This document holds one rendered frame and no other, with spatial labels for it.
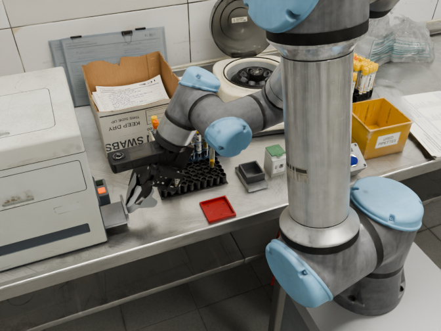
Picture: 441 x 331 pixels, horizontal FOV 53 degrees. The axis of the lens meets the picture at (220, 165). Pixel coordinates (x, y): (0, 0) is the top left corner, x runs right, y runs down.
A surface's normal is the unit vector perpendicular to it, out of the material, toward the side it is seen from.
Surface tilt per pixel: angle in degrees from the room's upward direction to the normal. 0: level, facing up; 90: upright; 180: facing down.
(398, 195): 7
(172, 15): 90
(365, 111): 90
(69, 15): 90
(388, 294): 72
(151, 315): 0
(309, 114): 84
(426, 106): 0
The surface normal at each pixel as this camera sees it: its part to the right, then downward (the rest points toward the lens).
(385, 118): -0.95, 0.20
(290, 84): -0.81, 0.37
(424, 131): 0.00, -0.76
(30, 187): 0.36, 0.59
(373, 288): -0.12, 0.37
